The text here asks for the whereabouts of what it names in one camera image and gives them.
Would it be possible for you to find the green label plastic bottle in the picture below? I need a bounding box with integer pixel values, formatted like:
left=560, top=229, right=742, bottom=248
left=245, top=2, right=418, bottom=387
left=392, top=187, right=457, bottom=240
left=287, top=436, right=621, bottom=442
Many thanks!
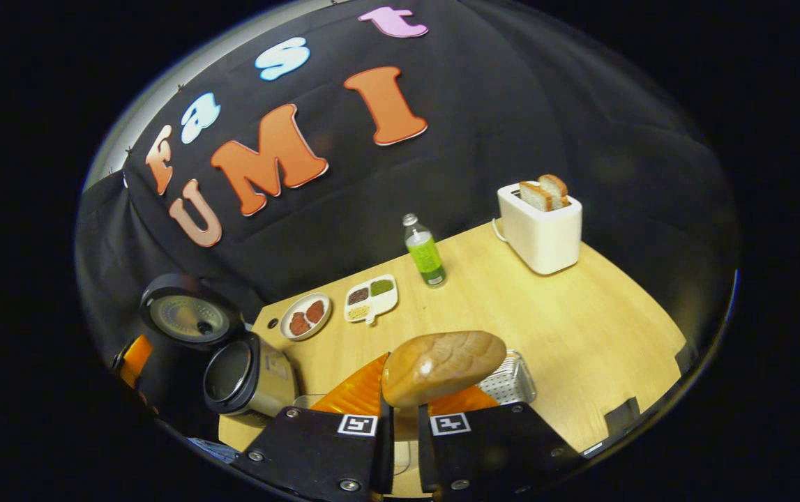
left=402, top=213, right=447, bottom=289

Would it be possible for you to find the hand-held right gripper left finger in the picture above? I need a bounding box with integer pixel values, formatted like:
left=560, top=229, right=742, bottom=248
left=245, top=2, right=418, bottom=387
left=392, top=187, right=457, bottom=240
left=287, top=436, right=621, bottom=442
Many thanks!
left=231, top=353, right=396, bottom=502

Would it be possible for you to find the black silver rice cooker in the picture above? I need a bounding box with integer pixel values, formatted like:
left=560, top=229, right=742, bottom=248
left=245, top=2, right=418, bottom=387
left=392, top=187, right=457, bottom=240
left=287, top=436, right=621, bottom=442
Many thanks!
left=139, top=273, right=301, bottom=427

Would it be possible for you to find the toasted bread slice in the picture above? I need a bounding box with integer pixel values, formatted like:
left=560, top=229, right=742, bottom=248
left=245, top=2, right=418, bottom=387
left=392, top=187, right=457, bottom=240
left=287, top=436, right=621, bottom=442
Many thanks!
left=538, top=174, right=571, bottom=208
left=519, top=181, right=554, bottom=212

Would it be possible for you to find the wooden spoon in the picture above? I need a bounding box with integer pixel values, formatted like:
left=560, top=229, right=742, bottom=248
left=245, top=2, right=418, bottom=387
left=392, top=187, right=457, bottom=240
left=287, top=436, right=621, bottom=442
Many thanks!
left=382, top=330, right=508, bottom=441

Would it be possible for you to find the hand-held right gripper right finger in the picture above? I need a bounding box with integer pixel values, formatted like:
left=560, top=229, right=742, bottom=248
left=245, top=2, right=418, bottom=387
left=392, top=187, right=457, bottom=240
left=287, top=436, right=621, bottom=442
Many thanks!
left=418, top=385, right=586, bottom=502

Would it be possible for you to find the round white plate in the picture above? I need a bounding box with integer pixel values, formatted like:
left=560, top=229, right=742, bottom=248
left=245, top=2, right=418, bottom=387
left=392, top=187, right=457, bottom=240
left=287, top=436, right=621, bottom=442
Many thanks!
left=280, top=292, right=333, bottom=342

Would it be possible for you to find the white divided bean dish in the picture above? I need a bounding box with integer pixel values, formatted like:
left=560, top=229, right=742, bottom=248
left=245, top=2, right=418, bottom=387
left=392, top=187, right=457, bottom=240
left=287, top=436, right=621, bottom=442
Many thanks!
left=344, top=274, right=399, bottom=326

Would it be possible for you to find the clear rice container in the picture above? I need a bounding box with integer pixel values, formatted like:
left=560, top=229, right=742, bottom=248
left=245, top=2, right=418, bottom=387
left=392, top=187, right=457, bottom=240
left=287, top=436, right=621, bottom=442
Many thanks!
left=293, top=393, right=334, bottom=413

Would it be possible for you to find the black backdrop cloth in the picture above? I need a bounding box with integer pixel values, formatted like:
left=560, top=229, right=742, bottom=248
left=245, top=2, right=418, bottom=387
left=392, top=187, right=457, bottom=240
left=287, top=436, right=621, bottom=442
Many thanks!
left=75, top=0, right=739, bottom=447

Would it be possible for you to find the perforated metal chopstick holder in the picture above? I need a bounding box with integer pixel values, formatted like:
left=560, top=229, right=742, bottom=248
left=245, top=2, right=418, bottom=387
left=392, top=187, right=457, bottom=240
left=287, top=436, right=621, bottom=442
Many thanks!
left=476, top=350, right=537, bottom=406

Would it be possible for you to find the white toaster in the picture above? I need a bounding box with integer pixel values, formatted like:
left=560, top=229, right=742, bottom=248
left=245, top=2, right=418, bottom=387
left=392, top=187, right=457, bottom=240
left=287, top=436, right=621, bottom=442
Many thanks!
left=492, top=183, right=583, bottom=276

